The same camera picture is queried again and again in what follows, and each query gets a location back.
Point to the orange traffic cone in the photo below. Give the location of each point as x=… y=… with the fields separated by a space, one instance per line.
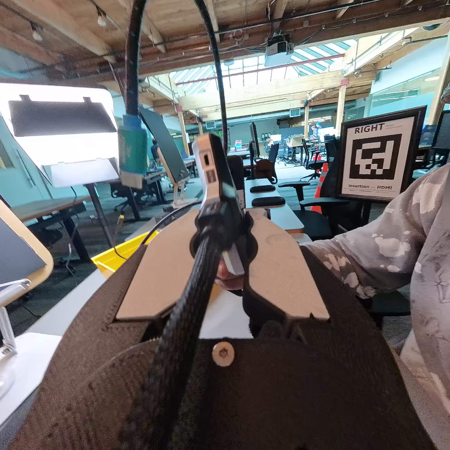
x=320 y=197

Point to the black chair armrest pad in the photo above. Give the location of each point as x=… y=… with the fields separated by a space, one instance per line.
x=269 y=202
x=263 y=188

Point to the studio light panel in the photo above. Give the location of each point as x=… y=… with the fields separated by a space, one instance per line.
x=70 y=147

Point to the person's patterned grey hoodie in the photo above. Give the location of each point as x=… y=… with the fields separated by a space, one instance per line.
x=432 y=316

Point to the ceiling projector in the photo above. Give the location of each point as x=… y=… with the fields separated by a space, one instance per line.
x=279 y=52

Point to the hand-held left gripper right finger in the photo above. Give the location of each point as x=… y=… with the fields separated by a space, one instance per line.
x=281 y=274

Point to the framed marker sign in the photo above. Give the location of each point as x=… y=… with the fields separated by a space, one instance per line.
x=378 y=158

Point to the wooden office desk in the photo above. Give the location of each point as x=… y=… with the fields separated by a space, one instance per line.
x=42 y=205

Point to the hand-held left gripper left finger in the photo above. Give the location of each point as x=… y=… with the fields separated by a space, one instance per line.
x=154 y=274

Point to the black office chair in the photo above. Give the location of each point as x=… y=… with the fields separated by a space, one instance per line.
x=316 y=225

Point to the white tablet stand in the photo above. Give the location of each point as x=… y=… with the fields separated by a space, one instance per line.
x=31 y=355

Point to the yellow plastic bin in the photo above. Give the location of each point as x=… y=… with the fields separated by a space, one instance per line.
x=112 y=260

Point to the person's right forearm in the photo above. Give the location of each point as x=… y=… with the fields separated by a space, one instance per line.
x=369 y=246

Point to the black computer monitor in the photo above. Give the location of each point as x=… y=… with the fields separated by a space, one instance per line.
x=253 y=144

